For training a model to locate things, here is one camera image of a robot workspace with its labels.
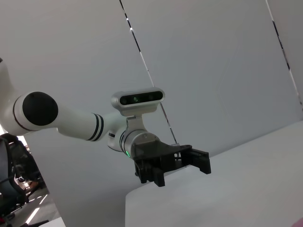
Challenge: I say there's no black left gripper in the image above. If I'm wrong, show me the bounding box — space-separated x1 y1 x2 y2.
129 139 211 188

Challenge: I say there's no black office chair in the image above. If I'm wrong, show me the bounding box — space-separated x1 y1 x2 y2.
0 132 45 220

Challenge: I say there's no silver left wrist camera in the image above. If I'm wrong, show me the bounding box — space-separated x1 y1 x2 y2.
111 87 166 133

